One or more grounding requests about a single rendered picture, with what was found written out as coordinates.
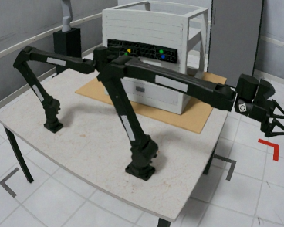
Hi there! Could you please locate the white rack frame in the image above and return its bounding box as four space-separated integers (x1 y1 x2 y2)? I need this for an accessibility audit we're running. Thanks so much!
103 0 208 115

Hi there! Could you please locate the tan flat board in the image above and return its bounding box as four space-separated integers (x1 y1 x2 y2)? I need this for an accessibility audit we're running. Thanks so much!
75 71 227 134

